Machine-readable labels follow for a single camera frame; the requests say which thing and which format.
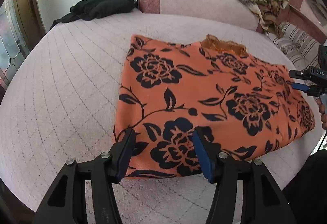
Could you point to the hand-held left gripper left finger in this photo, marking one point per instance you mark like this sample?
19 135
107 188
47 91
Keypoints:
124 156

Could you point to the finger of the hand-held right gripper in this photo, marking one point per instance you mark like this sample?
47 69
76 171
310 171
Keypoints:
300 86
299 73

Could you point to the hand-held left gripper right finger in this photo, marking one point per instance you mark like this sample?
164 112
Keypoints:
203 158

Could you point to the orange floral long-sleeve shirt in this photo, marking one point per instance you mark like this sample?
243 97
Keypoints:
204 101

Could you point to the person's right hand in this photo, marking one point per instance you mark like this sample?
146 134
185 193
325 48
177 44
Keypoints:
324 120

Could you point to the striped floral blanket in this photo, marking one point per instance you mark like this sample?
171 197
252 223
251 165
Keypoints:
293 42

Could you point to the maroon blanket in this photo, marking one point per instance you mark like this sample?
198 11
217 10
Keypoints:
306 14

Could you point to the pink quilted bed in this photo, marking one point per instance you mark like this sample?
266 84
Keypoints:
71 81

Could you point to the black crumpled cloth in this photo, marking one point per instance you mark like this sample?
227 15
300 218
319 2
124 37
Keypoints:
102 6

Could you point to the wooden door with stained glass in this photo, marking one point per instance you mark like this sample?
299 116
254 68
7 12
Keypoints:
15 35

